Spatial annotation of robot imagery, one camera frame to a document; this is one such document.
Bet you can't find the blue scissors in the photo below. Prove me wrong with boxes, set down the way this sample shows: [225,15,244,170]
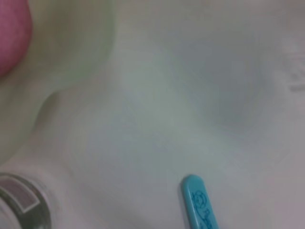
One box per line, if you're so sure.
[182,174,219,229]

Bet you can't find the green glass fruit plate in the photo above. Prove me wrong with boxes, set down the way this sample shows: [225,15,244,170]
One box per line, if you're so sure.
[0,0,118,158]

